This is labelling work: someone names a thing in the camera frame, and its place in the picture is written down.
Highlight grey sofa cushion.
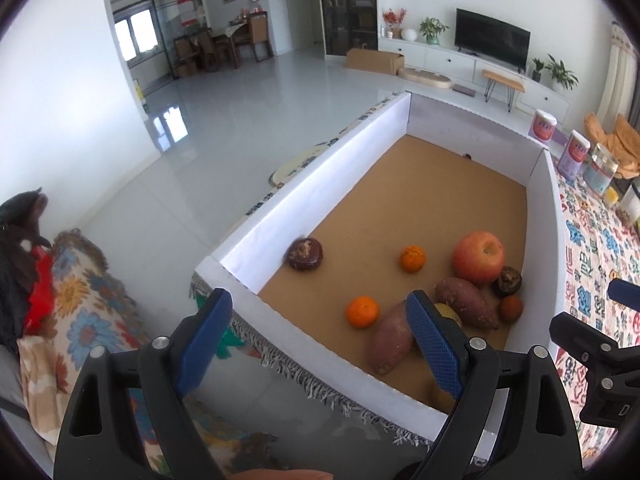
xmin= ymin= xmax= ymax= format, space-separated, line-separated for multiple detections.
xmin=0 ymin=345 xmax=56 ymax=476

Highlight large leafy potted plant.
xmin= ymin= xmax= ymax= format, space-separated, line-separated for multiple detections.
xmin=545 ymin=54 xmax=580 ymax=92

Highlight oval patterned floor mat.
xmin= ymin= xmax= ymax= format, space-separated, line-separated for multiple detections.
xmin=267 ymin=105 xmax=401 ymax=188

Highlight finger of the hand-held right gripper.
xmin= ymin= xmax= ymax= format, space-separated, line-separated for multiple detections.
xmin=548 ymin=311 xmax=621 ymax=361
xmin=607 ymin=278 xmax=640 ymax=303

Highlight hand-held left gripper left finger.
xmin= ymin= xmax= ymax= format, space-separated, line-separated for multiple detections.
xmin=52 ymin=287 xmax=233 ymax=480

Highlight beige oval cushion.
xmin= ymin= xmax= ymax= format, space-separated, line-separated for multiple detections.
xmin=402 ymin=66 xmax=455 ymax=90

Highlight orange bean bag chair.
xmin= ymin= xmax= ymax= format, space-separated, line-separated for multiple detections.
xmin=584 ymin=112 xmax=640 ymax=178

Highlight wooden dining chair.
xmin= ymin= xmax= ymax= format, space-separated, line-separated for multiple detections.
xmin=247 ymin=12 xmax=275 ymax=61
xmin=172 ymin=35 xmax=221 ymax=75

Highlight dark glass cabinet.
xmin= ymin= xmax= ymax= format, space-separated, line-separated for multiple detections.
xmin=317 ymin=0 xmax=377 ymax=57

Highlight red flowers in vase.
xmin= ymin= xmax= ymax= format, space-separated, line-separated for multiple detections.
xmin=382 ymin=8 xmax=407 ymax=39

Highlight potted green plant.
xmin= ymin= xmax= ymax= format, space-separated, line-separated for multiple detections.
xmin=419 ymin=16 xmax=449 ymax=46

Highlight clear jar with blue label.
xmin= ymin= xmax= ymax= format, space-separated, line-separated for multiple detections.
xmin=582 ymin=142 xmax=618 ymax=193

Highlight printed woven tablecloth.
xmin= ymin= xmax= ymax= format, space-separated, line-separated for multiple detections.
xmin=190 ymin=155 xmax=640 ymax=461

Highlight red apple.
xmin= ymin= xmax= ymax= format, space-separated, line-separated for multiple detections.
xmin=452 ymin=230 xmax=506 ymax=286

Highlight orange mandarin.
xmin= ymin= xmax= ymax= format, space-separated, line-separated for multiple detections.
xmin=399 ymin=245 xmax=427 ymax=273
xmin=346 ymin=296 xmax=380 ymax=329

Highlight black flat television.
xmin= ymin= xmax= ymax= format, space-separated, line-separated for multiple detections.
xmin=455 ymin=7 xmax=532 ymax=70

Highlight purple and red can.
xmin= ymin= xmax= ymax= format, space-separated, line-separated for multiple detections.
xmin=528 ymin=108 xmax=558 ymax=147
xmin=556 ymin=130 xmax=592 ymax=181

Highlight white cardboard box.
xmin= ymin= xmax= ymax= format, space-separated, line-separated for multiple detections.
xmin=192 ymin=91 xmax=573 ymax=461

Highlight person's left hand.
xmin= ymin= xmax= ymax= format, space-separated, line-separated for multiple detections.
xmin=227 ymin=469 xmax=333 ymax=480

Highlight floral blanket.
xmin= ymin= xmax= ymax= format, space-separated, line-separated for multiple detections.
xmin=17 ymin=230 xmax=281 ymax=480

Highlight small brown passion fruit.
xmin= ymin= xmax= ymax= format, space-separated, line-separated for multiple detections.
xmin=500 ymin=295 xmax=524 ymax=323

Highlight stubby sweet potato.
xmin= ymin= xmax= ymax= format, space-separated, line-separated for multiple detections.
xmin=370 ymin=300 xmax=416 ymax=376

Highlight black clothing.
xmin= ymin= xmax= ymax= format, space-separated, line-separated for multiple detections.
xmin=0 ymin=187 xmax=53 ymax=356

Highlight wooden dining table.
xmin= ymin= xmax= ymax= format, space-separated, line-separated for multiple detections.
xmin=212 ymin=22 xmax=251 ymax=68

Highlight glass sliding door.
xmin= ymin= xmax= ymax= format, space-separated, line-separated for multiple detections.
xmin=112 ymin=0 xmax=206 ymax=68

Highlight white television cabinet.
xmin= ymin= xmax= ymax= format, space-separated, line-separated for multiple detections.
xmin=377 ymin=35 xmax=571 ymax=121

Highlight brown cardboard box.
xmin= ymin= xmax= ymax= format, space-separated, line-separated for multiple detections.
xmin=346 ymin=47 xmax=406 ymax=77

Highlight small yellow-green pear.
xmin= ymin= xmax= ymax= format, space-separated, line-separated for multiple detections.
xmin=432 ymin=302 xmax=463 ymax=328

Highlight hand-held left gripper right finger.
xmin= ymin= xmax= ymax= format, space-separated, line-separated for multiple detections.
xmin=406 ymin=290 xmax=583 ymax=480

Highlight clear plastic jar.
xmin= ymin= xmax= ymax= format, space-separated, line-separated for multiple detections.
xmin=617 ymin=180 xmax=640 ymax=226

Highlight red cloth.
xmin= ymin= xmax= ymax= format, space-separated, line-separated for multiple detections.
xmin=22 ymin=247 xmax=56 ymax=336

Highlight white standing air conditioner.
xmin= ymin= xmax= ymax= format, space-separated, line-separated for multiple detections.
xmin=597 ymin=20 xmax=635 ymax=126

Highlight dark mangosteen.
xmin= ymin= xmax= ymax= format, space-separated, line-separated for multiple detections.
xmin=495 ymin=266 xmax=523 ymax=297
xmin=286 ymin=237 xmax=324 ymax=272

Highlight small wooden side table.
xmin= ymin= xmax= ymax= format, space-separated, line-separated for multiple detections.
xmin=481 ymin=69 xmax=527 ymax=111

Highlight long sweet potato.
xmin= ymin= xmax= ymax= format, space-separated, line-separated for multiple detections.
xmin=434 ymin=277 xmax=501 ymax=330

